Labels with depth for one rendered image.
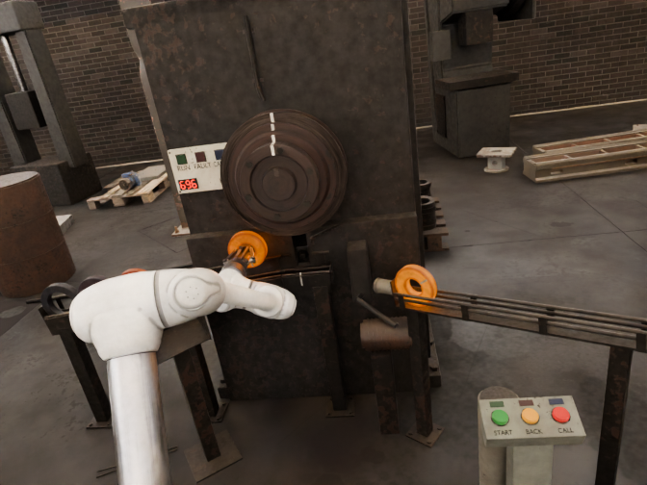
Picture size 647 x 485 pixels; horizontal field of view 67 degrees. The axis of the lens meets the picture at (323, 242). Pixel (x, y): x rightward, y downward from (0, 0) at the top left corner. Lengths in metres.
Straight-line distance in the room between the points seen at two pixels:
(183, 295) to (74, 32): 8.13
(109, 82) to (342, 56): 7.22
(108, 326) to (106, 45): 7.85
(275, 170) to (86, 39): 7.42
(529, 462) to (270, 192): 1.13
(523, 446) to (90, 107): 8.45
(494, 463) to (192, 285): 1.08
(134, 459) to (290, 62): 1.37
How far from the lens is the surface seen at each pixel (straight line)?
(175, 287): 1.06
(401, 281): 1.78
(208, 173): 2.01
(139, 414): 1.11
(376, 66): 1.86
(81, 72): 9.06
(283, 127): 1.74
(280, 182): 1.71
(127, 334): 1.10
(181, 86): 1.99
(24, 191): 4.33
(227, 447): 2.31
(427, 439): 2.18
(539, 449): 1.47
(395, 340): 1.89
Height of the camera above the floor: 1.58
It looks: 23 degrees down
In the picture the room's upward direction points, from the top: 9 degrees counter-clockwise
